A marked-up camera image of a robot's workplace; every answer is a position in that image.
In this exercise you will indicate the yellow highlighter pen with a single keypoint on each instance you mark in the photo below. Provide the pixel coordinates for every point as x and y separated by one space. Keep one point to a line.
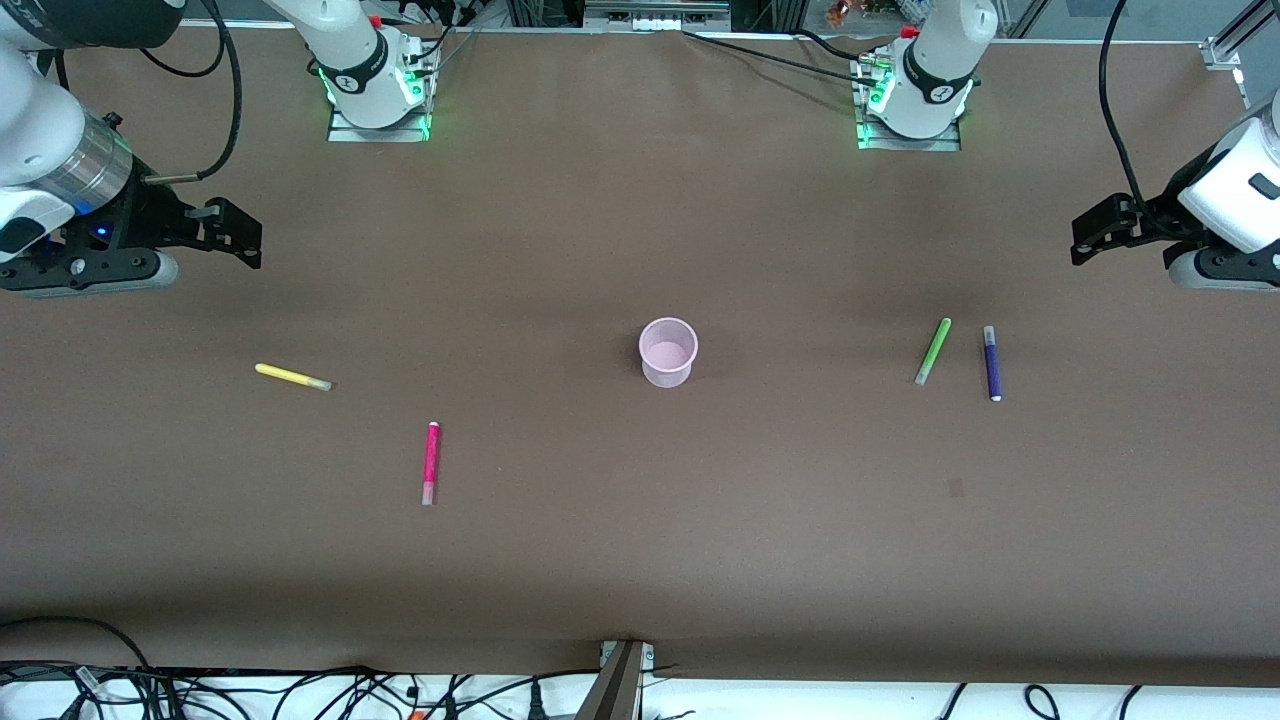
290 376

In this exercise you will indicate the grey power strip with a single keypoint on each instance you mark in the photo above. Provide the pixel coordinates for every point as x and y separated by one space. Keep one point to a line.
655 12

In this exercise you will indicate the small orange background object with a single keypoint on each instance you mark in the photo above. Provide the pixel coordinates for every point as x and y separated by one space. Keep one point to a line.
842 12

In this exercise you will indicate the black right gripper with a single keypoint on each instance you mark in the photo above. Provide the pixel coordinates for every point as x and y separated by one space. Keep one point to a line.
142 220

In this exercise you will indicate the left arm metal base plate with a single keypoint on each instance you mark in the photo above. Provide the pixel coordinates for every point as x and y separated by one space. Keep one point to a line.
905 144

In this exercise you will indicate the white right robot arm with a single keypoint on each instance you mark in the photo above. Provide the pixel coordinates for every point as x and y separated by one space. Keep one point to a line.
350 60

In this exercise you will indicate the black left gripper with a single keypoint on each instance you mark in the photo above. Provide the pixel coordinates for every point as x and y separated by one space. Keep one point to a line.
1157 219

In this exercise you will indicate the pink highlighter pen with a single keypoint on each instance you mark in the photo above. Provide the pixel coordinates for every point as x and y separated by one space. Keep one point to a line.
431 460

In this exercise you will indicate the green highlighter pen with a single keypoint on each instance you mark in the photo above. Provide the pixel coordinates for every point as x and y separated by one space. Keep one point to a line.
933 352

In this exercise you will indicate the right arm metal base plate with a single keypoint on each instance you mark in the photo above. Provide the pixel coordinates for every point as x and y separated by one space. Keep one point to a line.
380 133

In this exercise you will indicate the pink plastic cup holder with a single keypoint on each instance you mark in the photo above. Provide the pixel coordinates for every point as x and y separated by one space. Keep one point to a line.
668 355

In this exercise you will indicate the brown camera mount bracket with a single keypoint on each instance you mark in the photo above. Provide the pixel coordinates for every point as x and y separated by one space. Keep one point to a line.
615 690

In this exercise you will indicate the aluminium frame profile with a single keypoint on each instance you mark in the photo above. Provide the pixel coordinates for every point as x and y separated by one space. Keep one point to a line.
1225 50

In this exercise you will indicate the purple marker pen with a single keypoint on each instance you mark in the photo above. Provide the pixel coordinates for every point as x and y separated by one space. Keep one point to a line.
992 365

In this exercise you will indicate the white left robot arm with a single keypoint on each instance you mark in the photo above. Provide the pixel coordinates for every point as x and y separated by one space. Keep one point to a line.
935 70

